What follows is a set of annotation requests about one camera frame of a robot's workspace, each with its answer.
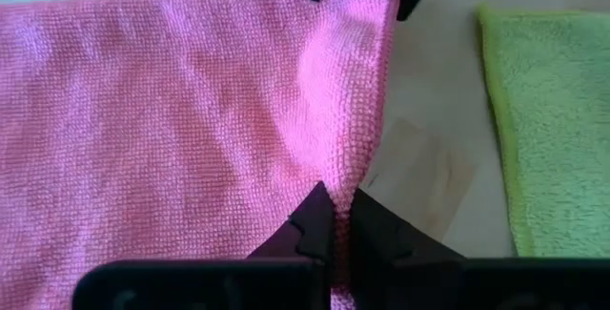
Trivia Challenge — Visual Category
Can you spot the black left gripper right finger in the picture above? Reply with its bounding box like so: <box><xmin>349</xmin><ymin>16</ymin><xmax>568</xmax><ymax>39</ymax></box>
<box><xmin>350</xmin><ymin>188</ymin><xmax>610</xmax><ymax>310</ymax></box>

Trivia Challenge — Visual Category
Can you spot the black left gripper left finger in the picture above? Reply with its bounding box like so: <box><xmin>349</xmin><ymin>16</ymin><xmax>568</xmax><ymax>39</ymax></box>
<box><xmin>71</xmin><ymin>180</ymin><xmax>335</xmax><ymax>310</ymax></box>

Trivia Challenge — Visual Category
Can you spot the pink microfiber towel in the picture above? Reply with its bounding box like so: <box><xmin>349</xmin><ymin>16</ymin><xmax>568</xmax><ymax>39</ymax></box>
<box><xmin>0</xmin><ymin>0</ymin><xmax>401</xmax><ymax>310</ymax></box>

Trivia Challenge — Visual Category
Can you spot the lime green microfiber towel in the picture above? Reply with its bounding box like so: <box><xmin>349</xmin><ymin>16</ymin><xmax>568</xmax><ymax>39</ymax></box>
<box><xmin>476</xmin><ymin>3</ymin><xmax>610</xmax><ymax>258</ymax></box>

